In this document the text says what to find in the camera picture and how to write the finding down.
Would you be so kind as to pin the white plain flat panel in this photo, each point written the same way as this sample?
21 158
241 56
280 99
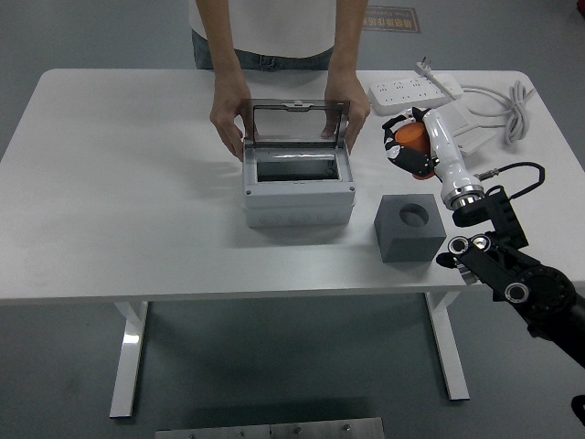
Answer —
477 137

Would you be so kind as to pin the long white power strip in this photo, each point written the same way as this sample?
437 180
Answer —
402 93

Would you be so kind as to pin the person's left hand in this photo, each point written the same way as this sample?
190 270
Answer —
349 98

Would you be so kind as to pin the grey electrical enclosure box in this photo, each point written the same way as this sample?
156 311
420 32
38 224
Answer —
297 201

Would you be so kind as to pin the transparent hinged box lid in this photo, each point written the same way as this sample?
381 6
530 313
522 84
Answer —
297 123

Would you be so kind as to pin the person's torso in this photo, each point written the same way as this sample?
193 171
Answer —
274 27

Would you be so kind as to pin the person's right hand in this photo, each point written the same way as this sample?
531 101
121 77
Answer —
228 114

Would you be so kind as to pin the grey block holder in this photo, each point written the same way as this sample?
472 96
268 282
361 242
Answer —
411 247

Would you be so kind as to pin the orange cylindrical battery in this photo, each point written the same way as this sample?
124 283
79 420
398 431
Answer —
411 137

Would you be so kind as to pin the brown floor sign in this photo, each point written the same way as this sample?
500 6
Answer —
393 20

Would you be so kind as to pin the white table leg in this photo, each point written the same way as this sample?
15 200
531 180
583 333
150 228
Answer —
450 352
125 361

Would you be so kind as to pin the grey metal plate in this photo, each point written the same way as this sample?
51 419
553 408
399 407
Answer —
269 431

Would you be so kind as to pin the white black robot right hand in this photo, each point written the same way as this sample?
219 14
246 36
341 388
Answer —
450 155

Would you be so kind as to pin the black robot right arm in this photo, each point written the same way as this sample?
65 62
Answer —
507 270

